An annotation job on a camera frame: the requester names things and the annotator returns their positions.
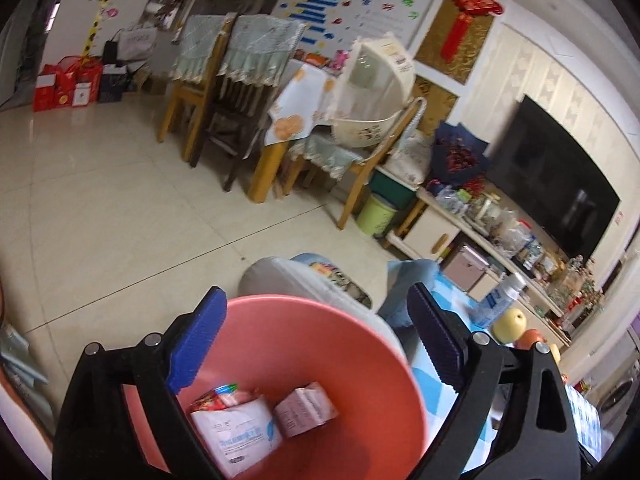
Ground dark green storage bin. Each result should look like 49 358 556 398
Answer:
370 167 418 211

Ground green lace chair cover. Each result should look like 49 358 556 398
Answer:
220 15 311 88
170 14 233 81

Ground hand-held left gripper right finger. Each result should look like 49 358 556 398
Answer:
406 282 583 480

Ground yellow pear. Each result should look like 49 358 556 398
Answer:
491 307 528 345

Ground colourful snack packets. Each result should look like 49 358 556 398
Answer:
295 50 351 68

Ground red gift box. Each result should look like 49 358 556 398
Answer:
32 64 58 112

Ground clear plastic drink bottle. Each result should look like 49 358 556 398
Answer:
467 272 528 331

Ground white paper bag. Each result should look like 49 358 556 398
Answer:
117 27 158 61

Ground blue cushion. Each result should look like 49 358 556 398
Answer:
377 258 441 328

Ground pink metal case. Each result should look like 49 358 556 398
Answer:
442 245 493 293

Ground light green trash can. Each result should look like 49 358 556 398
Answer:
355 192 398 237

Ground red snack wrapper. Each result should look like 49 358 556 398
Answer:
189 384 256 413

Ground white printed sack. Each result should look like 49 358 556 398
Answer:
387 132 433 186

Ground dark blue flower bouquet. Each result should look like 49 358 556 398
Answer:
430 121 491 188

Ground red gift bag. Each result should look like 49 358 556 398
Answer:
55 56 103 108

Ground grey cushion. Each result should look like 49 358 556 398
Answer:
237 256 406 361

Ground owl print cushion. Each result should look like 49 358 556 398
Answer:
290 252 373 311

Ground pink paper box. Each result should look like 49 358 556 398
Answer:
274 381 340 438

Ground small gold patterned wall panel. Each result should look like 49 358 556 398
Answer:
410 75 461 133

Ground wooden chair with rope back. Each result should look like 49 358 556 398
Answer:
280 97 426 231

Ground orange red fruit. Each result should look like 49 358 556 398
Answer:
515 329 548 351

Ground dark wooden chair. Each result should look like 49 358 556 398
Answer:
190 15 311 192

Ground green lace seat cover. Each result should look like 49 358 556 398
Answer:
289 132 365 181

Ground white printed packet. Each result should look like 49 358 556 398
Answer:
190 395 283 478

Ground black flat television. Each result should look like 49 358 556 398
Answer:
485 94 622 263

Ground white wall poster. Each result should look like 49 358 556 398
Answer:
270 0 446 61

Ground blue white checkered tablecloth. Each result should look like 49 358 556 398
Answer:
390 270 603 476

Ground large gold patterned wall panel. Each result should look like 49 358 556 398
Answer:
414 0 496 85

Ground light wooden chair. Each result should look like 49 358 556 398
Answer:
157 14 236 161

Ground cream printed basin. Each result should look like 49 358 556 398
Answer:
331 100 408 148

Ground grey folded cloth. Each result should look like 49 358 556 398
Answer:
0 325 51 431

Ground yellow black height tape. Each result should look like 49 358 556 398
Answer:
82 0 128 58

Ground wooden dining table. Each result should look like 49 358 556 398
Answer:
247 57 351 204

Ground white washing machine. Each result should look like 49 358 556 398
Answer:
595 360 638 413

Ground pink plastic bin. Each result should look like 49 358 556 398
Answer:
122 295 431 480

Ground black shopping bag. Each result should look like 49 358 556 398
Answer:
97 62 133 103

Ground cream television cabinet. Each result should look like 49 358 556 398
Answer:
385 187 591 351

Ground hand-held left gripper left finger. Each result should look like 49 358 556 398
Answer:
51 286 228 480

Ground orange print white tablecloth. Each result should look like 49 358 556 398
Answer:
265 57 346 146

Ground clutter of jars and packets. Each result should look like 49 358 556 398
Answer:
427 182 601 311

